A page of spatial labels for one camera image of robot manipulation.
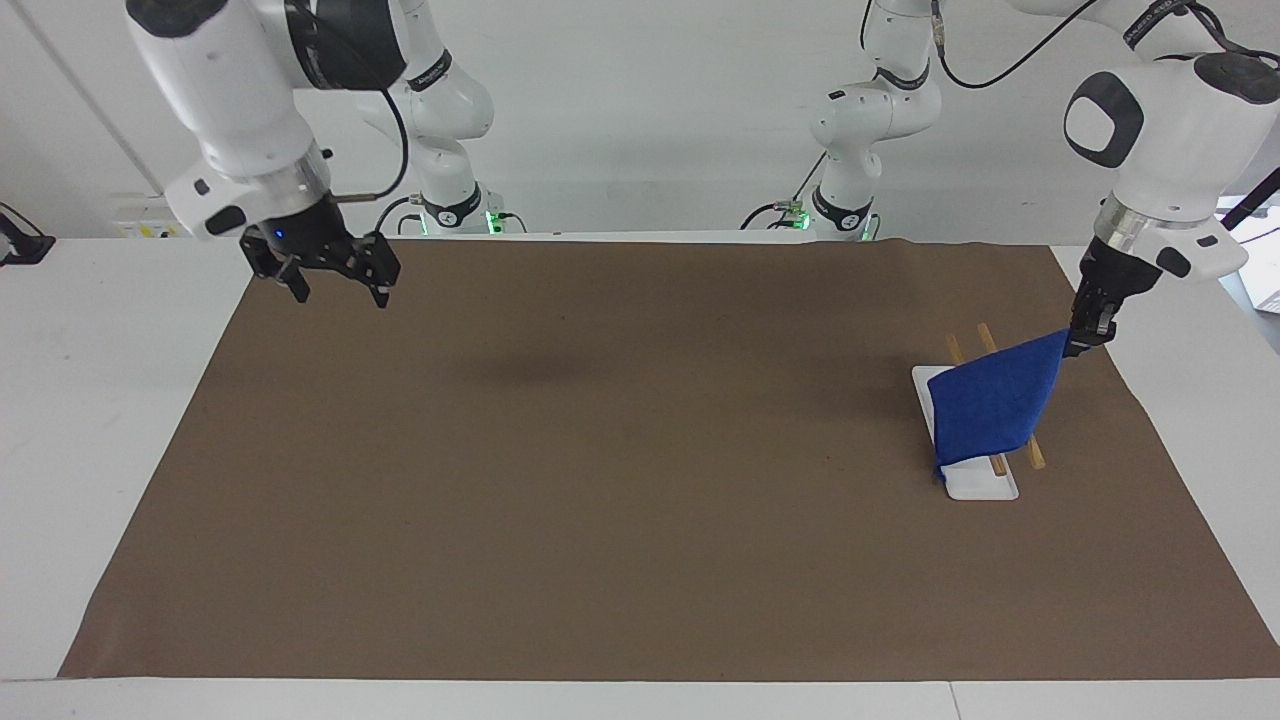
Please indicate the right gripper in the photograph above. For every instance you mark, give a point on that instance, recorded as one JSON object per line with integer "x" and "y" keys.
{"x": 300, "y": 232}

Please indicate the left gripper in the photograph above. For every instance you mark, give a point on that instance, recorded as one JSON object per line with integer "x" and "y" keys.
{"x": 1112, "y": 272}

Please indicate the blue towel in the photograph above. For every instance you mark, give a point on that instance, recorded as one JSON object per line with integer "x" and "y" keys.
{"x": 990, "y": 405}

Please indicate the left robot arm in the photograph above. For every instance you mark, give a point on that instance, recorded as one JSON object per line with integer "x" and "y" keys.
{"x": 1170, "y": 150}

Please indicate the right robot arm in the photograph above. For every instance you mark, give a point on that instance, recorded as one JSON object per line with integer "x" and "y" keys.
{"x": 232, "y": 100}

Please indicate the white power strip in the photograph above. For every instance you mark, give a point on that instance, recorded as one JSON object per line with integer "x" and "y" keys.
{"x": 150, "y": 222}

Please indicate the black stand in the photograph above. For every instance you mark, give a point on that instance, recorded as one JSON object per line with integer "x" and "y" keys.
{"x": 22, "y": 245}

